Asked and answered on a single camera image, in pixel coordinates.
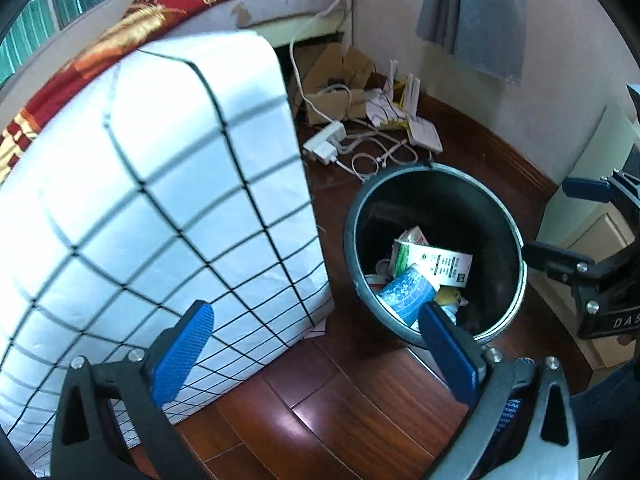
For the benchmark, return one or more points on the white power strip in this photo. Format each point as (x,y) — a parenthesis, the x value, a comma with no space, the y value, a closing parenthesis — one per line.
(323,146)

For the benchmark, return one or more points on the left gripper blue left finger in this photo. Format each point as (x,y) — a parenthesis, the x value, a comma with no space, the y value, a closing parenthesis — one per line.
(174,353)

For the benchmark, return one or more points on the yellow banana peel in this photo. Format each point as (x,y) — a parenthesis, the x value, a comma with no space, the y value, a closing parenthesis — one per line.
(450,301)

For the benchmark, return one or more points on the white checkered tablecloth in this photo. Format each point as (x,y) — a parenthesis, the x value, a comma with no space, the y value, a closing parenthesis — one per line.
(174,177)

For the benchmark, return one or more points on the brown cardboard box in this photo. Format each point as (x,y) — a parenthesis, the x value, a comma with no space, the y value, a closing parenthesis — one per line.
(335,86)

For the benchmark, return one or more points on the bed with white frame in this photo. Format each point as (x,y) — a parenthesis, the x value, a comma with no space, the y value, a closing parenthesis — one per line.
(40,66)

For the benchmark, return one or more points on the black round trash bin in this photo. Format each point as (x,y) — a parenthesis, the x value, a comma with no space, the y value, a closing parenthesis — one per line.
(454,226)

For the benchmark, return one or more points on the grey hanging cloth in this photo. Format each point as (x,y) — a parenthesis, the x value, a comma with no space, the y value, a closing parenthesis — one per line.
(487,35)

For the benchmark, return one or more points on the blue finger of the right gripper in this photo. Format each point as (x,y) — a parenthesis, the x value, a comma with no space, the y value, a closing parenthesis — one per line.
(587,189)
(560,265)

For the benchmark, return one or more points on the blue patterned paper cup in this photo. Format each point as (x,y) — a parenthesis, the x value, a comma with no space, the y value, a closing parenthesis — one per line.
(405,295)

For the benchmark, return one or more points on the green white milk carton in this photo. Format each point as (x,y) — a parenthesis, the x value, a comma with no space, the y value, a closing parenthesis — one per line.
(444,266)

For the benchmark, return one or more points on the red yellow patterned blanket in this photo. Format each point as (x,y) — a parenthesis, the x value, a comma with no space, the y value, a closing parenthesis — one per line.
(143,21)

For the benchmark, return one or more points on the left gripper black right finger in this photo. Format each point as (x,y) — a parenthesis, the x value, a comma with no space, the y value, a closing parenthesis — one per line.
(455,352)

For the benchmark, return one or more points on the white wifi router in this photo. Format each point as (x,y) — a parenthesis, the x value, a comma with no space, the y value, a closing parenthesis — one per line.
(403,99)

